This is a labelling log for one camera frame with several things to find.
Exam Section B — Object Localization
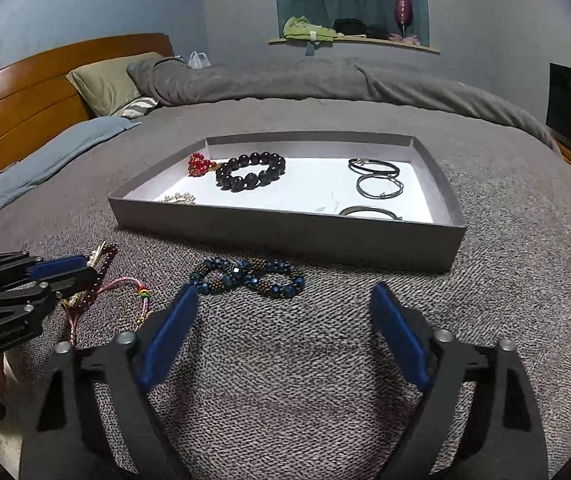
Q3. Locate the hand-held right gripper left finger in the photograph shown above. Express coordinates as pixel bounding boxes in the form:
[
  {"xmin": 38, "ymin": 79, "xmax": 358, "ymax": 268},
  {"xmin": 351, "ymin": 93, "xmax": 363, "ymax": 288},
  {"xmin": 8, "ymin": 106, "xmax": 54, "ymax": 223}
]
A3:
[{"xmin": 18, "ymin": 284, "xmax": 201, "ymax": 480}]

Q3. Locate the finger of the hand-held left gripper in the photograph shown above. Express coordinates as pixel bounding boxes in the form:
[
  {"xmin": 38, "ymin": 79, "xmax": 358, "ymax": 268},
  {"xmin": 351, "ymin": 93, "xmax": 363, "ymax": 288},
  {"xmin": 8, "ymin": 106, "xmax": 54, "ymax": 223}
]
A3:
[
  {"xmin": 0, "ymin": 251, "xmax": 91, "ymax": 287},
  {"xmin": 0, "ymin": 265, "xmax": 109, "ymax": 312}
]

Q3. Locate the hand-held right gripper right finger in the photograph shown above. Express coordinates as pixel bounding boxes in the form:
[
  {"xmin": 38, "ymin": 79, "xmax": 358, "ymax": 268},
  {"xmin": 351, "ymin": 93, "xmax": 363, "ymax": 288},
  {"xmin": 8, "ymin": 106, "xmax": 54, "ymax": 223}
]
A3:
[{"xmin": 369, "ymin": 282, "xmax": 551, "ymax": 480}]

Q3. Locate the dark red small bead bracelet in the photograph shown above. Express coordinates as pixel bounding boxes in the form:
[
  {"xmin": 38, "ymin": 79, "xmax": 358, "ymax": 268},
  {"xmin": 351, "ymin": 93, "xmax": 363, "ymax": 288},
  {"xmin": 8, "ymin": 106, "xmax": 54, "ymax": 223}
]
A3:
[{"xmin": 62, "ymin": 241, "xmax": 119, "ymax": 311}]

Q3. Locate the blue bead bracelet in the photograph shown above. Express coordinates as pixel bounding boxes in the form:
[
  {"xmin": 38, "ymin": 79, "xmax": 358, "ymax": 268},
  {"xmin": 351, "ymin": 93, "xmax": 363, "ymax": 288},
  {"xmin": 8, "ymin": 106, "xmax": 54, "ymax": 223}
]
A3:
[{"xmin": 188, "ymin": 256, "xmax": 306, "ymax": 300}]

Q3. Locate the white pearl bracelet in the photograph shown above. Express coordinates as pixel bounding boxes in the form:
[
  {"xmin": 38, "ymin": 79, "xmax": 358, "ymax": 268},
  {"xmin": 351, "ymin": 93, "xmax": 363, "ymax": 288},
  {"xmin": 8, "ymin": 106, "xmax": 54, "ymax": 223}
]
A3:
[{"xmin": 158, "ymin": 191, "xmax": 197, "ymax": 206}]

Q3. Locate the thin metal bangle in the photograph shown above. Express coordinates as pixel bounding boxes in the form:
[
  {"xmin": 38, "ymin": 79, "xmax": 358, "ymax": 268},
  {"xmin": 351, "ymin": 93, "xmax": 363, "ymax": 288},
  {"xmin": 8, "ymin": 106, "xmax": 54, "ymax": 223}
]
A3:
[
  {"xmin": 357, "ymin": 174, "xmax": 405, "ymax": 199},
  {"xmin": 338, "ymin": 204, "xmax": 402, "ymax": 222}
]

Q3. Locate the grey cardboard box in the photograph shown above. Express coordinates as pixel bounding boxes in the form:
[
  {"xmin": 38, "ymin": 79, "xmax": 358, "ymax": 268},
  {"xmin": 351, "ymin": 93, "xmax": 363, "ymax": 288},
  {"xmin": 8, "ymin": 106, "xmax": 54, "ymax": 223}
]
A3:
[{"xmin": 108, "ymin": 131, "xmax": 467, "ymax": 274}]

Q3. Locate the red bead gold chain bracelet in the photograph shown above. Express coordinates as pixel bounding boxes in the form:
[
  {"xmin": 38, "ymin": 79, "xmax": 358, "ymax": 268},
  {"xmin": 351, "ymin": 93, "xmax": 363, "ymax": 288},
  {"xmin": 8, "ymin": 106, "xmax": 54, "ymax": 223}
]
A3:
[{"xmin": 188, "ymin": 152, "xmax": 223, "ymax": 178}]

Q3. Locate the large black bead bracelet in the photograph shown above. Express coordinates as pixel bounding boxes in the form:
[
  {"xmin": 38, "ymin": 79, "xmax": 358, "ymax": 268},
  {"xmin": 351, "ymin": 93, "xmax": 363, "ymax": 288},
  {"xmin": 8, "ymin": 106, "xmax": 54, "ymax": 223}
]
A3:
[{"xmin": 214, "ymin": 151, "xmax": 287, "ymax": 192}]

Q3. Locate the black cord bangle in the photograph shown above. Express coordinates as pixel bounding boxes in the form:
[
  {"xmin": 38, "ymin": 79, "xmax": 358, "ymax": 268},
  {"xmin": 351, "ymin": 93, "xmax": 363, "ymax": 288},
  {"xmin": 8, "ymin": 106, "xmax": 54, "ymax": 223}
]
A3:
[{"xmin": 348, "ymin": 157, "xmax": 400, "ymax": 177}]

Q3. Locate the grey knit blanket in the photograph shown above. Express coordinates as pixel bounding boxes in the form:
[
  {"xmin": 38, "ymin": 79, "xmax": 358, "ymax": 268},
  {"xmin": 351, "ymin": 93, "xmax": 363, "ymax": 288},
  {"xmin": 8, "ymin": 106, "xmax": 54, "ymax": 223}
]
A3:
[{"xmin": 0, "ymin": 100, "xmax": 571, "ymax": 480}]

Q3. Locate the light blue blanket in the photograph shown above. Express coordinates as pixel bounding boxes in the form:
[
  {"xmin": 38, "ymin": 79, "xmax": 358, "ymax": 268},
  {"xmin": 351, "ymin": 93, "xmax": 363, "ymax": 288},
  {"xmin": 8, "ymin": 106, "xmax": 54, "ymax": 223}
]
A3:
[{"xmin": 0, "ymin": 116, "xmax": 141, "ymax": 238}]

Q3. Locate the striped pillow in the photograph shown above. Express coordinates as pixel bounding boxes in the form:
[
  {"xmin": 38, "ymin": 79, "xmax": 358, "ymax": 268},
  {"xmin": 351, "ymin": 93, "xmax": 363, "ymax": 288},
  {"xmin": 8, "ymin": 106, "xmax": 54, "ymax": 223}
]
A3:
[{"xmin": 121, "ymin": 96, "xmax": 160, "ymax": 120}]

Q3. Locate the wooden headboard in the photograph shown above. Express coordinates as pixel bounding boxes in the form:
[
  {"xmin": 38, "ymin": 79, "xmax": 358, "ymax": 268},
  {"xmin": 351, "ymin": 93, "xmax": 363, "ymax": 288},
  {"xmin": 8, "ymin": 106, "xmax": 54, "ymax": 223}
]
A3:
[{"xmin": 0, "ymin": 33, "xmax": 175, "ymax": 196}]

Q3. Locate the olive pillow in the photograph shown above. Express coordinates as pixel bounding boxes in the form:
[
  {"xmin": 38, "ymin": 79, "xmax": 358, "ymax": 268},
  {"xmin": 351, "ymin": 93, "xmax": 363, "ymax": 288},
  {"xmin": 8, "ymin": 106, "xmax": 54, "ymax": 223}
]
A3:
[{"xmin": 66, "ymin": 51, "xmax": 165, "ymax": 117}]

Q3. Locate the grey duvet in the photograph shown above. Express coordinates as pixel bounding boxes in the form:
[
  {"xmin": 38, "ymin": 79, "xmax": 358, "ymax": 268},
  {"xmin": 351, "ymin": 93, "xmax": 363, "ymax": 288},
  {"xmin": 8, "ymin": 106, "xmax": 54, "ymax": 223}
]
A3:
[{"xmin": 126, "ymin": 56, "xmax": 559, "ymax": 148}]

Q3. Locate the window sill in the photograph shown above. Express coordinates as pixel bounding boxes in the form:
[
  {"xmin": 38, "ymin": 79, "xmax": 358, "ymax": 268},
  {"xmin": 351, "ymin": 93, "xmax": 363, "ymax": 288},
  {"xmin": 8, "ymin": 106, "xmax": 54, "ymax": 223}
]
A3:
[{"xmin": 268, "ymin": 35, "xmax": 441, "ymax": 56}]

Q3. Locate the black cloth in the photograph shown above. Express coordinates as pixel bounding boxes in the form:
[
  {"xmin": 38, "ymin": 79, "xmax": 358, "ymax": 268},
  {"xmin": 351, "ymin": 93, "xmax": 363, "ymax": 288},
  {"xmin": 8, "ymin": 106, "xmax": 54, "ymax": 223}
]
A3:
[{"xmin": 333, "ymin": 18, "xmax": 391, "ymax": 39}]

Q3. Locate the green cloth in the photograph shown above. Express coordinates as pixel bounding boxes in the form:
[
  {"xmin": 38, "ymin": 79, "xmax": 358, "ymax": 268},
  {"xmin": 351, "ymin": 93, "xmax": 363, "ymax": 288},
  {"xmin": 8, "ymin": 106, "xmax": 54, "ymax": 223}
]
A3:
[{"xmin": 283, "ymin": 16, "xmax": 339, "ymax": 41}]

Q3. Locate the pink cord bracelet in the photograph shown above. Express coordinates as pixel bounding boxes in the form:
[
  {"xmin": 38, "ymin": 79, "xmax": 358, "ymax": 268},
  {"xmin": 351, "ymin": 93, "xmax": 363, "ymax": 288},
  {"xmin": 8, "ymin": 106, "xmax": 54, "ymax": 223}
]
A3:
[{"xmin": 68, "ymin": 277, "xmax": 153, "ymax": 348}]

